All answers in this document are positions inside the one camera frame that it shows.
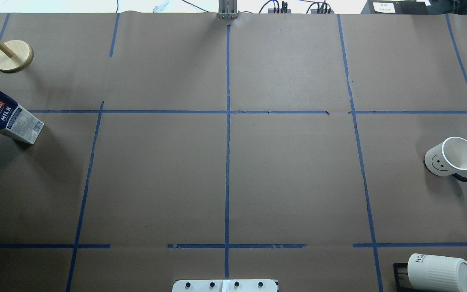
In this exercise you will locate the white ribbed HOME mug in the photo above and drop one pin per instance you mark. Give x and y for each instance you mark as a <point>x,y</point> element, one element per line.
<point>437,273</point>

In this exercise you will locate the wooden stand with round base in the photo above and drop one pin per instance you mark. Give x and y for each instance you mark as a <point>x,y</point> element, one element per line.
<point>15,55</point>

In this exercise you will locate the white smiley face mug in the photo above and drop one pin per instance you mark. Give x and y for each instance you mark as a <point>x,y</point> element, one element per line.
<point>448,158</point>

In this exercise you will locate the blue Pascual milk carton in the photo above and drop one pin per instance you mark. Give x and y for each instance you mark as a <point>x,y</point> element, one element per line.
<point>18,123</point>

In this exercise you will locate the black wire mug rack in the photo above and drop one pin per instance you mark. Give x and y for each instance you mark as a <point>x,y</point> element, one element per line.
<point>402,282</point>

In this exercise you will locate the black box with white label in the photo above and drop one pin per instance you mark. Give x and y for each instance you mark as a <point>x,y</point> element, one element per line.
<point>395,7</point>

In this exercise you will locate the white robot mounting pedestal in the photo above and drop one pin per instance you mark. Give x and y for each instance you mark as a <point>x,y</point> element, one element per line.
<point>226,285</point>

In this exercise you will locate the aluminium frame post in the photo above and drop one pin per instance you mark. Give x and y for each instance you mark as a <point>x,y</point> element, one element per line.
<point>227,9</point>

